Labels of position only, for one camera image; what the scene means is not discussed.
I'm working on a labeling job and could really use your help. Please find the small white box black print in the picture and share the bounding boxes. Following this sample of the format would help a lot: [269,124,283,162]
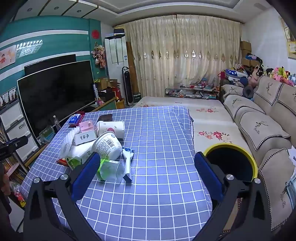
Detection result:
[74,131,97,146]

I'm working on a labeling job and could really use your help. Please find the person's left hand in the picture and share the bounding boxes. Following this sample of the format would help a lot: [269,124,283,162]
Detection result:
[0,162,12,215]

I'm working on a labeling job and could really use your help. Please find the small black television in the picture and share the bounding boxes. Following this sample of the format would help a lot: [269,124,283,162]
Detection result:
[24,54,77,76]

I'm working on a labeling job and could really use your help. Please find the pile of plush toys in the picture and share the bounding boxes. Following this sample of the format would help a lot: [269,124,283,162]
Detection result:
[247,65,296,87]

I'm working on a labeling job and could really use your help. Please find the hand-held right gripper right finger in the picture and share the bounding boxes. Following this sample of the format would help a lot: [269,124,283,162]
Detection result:
[194,152,272,241]

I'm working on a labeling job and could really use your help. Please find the white standing air conditioner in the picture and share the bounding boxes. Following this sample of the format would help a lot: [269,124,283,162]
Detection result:
[104,35,129,98]

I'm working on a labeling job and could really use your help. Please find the white papers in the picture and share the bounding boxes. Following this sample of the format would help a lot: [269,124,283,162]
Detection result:
[287,148,296,167]

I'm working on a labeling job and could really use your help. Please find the white plastic drawer unit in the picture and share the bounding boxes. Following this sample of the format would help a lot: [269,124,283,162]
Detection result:
[0,98,40,163]

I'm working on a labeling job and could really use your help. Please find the large black television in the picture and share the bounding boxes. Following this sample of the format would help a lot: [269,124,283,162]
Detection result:
[17,60,96,139]

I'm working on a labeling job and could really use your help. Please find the beige sofa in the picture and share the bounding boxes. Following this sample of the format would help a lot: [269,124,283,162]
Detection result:
[218,75,296,230]

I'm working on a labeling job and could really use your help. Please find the photo frames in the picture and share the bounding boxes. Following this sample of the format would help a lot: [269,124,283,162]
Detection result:
[0,87,18,108]

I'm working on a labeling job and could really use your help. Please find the beige patterned curtains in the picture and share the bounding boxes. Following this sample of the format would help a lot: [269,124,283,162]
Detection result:
[124,15,241,98]

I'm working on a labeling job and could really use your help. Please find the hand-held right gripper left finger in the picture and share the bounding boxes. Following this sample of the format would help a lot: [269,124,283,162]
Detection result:
[23,152,102,241]

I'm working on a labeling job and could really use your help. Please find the clear plastic cup green label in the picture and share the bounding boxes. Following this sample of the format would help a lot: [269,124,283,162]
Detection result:
[96,159,125,182]

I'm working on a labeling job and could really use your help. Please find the artificial flower wall decoration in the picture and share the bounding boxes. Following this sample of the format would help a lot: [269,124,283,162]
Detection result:
[91,43,105,67]

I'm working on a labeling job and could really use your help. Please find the stack of cardboard boxes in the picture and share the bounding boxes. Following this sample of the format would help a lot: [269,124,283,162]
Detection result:
[240,40,260,67]

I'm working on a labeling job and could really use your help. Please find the open cardboard box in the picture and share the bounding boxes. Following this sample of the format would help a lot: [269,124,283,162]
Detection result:
[94,77,121,93]

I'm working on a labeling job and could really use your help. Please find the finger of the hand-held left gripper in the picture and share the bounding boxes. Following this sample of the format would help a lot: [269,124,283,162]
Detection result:
[0,136,28,160]

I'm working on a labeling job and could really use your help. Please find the black storage box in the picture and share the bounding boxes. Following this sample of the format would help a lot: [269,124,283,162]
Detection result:
[98,87,116,101]

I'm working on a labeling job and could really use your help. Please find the cartoon wall poster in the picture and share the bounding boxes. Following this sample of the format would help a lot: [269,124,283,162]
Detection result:
[0,45,16,69]

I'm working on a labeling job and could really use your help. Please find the blue star print bag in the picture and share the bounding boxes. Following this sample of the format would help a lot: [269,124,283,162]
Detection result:
[225,68,248,81]

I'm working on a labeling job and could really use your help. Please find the row of books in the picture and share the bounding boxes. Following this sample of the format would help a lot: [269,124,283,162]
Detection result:
[0,130,28,209]

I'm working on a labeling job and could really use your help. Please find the yellow rimmed black trash bin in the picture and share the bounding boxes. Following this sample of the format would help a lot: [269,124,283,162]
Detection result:
[203,143,258,183]

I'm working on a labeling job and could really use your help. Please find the black pouch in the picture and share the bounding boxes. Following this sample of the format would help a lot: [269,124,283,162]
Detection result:
[97,113,113,122]

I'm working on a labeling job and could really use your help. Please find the black tower fan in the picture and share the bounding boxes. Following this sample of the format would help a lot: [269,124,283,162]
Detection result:
[121,66,134,106]

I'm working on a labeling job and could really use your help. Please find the floral bed mat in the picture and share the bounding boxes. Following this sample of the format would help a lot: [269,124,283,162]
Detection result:
[133,96,247,153]

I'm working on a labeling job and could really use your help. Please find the blue white wrapper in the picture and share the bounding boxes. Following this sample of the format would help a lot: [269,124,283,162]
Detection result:
[121,147,136,184]

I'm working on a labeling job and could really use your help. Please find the green white carton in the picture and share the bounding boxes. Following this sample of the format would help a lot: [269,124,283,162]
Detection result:
[64,156,82,169]

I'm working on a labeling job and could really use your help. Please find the white paper cup red print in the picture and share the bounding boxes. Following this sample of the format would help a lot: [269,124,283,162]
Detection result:
[96,120,125,139]

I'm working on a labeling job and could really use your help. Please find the white yogurt tub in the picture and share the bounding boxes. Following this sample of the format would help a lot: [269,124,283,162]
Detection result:
[92,132,122,161]

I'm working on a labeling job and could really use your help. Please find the pink plush bear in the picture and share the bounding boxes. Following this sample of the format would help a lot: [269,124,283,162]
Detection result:
[248,70,259,86]

